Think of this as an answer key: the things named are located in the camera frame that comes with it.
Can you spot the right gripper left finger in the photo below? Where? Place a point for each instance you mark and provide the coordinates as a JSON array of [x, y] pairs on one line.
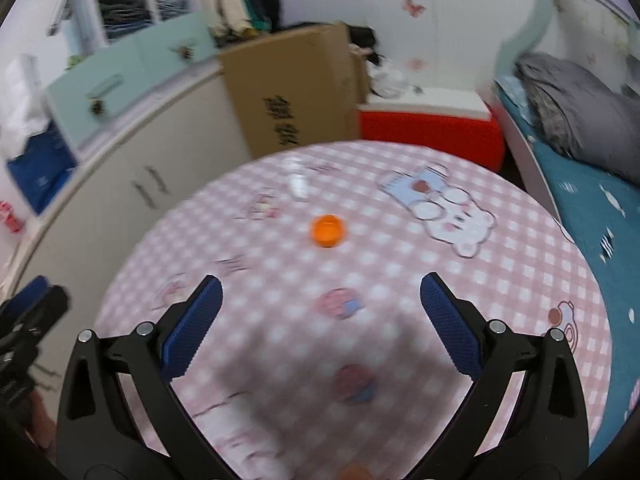
[[119, 417]]

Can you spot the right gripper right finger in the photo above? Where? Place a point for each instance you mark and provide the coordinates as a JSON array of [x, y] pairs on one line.
[[524, 416]]

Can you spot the orange bottle cap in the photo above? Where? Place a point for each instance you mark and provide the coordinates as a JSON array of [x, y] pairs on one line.
[[327, 231]]

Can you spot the cream cabinet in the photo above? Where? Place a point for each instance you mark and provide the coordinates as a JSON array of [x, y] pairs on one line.
[[148, 160]]

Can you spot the white red plastic bag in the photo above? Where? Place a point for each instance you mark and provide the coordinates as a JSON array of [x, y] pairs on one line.
[[9, 219]]

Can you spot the blue bag with white plastic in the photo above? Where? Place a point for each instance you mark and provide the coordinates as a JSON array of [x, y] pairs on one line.
[[37, 157]]

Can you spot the mint drawer unit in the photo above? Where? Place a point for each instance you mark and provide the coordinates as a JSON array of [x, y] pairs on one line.
[[108, 82]]

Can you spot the pink checkered tablecloth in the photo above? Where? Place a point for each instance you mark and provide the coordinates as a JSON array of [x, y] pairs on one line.
[[322, 361]]

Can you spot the blue bed sheet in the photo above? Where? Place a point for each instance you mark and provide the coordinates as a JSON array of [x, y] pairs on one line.
[[601, 214]]

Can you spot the red storage box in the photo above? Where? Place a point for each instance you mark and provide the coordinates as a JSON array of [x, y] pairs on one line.
[[476, 140]]

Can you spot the grey blanket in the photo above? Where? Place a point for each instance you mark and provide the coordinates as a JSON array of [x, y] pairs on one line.
[[581, 118]]

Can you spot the white cubby shelf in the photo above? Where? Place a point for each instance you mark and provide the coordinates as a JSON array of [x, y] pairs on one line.
[[91, 25]]

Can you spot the brown cardboard box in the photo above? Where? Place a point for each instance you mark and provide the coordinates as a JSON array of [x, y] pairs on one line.
[[294, 88]]

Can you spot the hanging clothes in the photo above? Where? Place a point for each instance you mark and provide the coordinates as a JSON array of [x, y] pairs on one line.
[[238, 20]]

